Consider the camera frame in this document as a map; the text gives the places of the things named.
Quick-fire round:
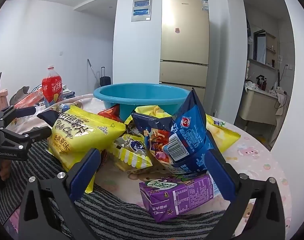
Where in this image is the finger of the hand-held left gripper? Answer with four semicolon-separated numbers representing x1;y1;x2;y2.
0;106;37;127
0;126;52;147

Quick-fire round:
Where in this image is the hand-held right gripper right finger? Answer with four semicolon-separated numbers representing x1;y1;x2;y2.
204;148;286;240

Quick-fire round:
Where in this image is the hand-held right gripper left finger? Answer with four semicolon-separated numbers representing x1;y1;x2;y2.
18;148;102;240

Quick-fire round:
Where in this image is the dark blue snack bag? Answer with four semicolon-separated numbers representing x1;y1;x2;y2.
37;109;60;128

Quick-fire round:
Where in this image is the large yellow potato chip bag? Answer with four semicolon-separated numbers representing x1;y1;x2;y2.
47;105;126;194

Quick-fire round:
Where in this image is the purple snack box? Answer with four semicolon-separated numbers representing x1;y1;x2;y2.
139;172;221;222

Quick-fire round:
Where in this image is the yellow striped clear snack bag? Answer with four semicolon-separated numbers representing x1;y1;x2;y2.
109;134;153;173

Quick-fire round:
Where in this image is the red snack bag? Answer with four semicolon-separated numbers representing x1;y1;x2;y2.
97;105;121;120

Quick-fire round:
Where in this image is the blue plastic basin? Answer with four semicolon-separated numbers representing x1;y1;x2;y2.
93;83;192;123

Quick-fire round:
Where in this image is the person's left hand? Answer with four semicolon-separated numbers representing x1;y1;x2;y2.
0;158;13;182

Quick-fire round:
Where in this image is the orange packet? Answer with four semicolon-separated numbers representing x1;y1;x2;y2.
13;87;46;109

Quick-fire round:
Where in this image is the grey cloth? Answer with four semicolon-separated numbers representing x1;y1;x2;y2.
9;86;30;105

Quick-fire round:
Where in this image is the pink box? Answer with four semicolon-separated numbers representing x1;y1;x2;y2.
0;89;9;110

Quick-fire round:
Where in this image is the red soda bottle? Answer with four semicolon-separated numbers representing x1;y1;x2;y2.
42;65;63;110

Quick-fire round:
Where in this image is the stack of papers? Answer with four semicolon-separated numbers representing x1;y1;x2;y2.
62;85;76;100

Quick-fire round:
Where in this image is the grey striped mat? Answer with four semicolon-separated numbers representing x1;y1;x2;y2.
0;140;230;240

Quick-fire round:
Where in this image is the beige vanity cabinet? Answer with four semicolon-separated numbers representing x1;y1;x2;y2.
238;85;280;130

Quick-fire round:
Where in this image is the leaning metal pole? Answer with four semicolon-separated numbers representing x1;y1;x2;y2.
87;59;97;80

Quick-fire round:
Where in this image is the hanging beige towel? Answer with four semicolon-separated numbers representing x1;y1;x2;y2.
271;87;289;143

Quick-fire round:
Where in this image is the dark suitcase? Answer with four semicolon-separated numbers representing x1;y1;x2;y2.
99;66;111;88

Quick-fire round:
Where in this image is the dark pump bottle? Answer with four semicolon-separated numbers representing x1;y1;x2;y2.
257;74;268;90

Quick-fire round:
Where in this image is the wooden mirror cabinet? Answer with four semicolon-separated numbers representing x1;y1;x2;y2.
252;30;278;68

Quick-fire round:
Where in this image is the gold refrigerator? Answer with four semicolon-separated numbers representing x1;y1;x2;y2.
159;0;210;105

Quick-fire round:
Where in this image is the grey wall electrical panel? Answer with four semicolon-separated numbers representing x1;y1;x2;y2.
131;0;152;22

